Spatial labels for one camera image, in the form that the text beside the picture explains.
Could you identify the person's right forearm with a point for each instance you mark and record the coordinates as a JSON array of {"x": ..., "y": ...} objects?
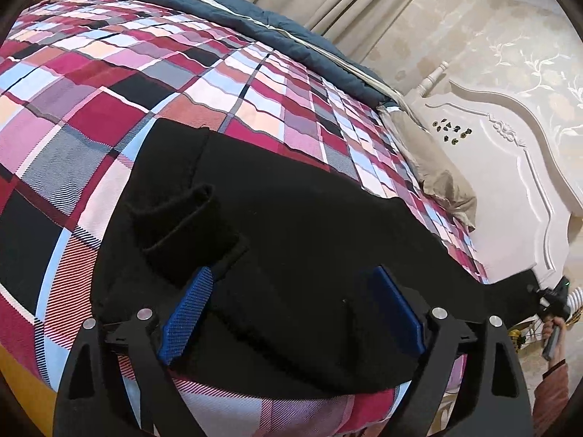
[{"x": 551, "y": 400}]

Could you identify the plaid bed sheet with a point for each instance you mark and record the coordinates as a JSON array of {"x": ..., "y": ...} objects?
[{"x": 114, "y": 82}]

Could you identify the beige pillow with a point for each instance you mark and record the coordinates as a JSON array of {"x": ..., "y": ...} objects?
[{"x": 432, "y": 164}]

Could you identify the blue and beige quilt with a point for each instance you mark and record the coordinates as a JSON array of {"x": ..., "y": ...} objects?
[{"x": 273, "y": 22}]

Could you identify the person's right hand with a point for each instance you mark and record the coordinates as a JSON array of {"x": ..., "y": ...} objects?
[{"x": 561, "y": 341}]

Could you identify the black pants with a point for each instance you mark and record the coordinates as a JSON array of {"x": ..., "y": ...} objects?
[{"x": 296, "y": 236}]

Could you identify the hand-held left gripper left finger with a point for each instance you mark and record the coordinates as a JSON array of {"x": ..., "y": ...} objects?
[{"x": 189, "y": 309}]

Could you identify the cluster of dark stickers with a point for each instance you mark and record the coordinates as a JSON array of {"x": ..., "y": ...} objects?
[{"x": 451, "y": 129}]

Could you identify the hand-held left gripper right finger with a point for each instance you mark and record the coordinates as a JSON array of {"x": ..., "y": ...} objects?
[{"x": 396, "y": 305}]

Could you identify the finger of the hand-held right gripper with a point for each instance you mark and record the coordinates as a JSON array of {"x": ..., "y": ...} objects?
[{"x": 542, "y": 298}]

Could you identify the white carved headboard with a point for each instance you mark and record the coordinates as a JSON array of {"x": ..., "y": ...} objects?
[{"x": 505, "y": 154}]

